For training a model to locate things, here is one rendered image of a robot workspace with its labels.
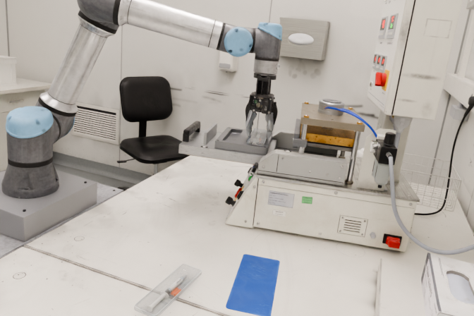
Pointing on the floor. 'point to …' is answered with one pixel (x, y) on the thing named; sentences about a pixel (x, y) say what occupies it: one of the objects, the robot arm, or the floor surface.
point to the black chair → (135, 94)
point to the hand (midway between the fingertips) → (259, 134)
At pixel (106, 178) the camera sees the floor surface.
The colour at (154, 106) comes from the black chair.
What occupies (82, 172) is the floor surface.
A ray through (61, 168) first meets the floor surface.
